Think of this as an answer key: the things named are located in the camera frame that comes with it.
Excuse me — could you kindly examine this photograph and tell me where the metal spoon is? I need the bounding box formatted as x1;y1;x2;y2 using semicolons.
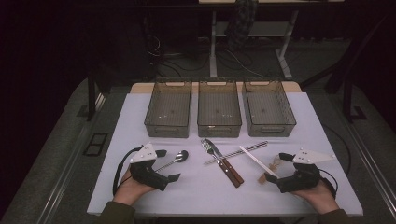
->
154;149;190;173

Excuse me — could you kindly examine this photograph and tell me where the wooden-handled knife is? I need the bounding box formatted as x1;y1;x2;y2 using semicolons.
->
205;137;246;185

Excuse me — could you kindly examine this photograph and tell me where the smoky clear plastic bin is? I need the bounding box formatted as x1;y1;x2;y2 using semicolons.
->
241;77;297;138
143;78;193;139
196;78;243;139

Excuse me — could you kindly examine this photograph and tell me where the dark patterned hanging cloth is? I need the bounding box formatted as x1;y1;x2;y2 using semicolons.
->
224;0;260;50

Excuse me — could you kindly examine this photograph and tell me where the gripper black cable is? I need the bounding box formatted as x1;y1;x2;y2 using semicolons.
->
318;168;339;200
112;145;144;197

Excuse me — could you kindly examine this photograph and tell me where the metal floor rail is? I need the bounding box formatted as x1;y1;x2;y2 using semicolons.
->
36;92;106;224
348;120;396;213

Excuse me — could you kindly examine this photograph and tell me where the small wooden spoon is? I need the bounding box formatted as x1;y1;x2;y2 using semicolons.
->
257;156;283;185

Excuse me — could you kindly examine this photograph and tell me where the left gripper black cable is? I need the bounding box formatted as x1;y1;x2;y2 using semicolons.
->
112;145;144;197

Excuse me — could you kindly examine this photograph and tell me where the white chopstick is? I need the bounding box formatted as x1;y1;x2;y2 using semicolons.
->
239;146;280;179
238;145;279;178

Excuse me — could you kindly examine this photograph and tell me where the person's right hand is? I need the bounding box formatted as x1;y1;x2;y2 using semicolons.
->
290;178;340;216

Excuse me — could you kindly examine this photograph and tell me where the white-legged background desk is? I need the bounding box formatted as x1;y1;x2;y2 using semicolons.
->
198;0;345;80

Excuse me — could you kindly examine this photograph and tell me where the black floor cable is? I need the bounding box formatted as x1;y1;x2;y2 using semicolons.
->
157;50;210;77
321;124;352;175
218;48;265;78

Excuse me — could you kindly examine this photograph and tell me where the black metal stand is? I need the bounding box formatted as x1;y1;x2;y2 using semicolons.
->
87;66;113;122
325;12;396;124

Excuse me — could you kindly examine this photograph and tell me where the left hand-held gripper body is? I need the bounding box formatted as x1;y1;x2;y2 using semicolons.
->
129;142;171;192

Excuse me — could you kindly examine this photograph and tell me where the person's left hand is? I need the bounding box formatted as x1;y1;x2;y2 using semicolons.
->
112;167;157;207

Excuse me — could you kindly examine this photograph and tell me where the wooden-handled fork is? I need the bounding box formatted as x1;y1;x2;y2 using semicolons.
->
200;138;242;189

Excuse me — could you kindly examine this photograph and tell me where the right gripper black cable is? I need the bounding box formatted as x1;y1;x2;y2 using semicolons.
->
318;168;339;200

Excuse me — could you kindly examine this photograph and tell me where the cable bundle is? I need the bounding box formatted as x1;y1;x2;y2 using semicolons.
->
144;34;163;59

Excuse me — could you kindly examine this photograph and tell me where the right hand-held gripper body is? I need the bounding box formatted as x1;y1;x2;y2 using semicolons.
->
275;147;336;194

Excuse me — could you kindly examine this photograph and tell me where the white table cover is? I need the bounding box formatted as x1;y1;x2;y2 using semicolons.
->
87;91;364;217

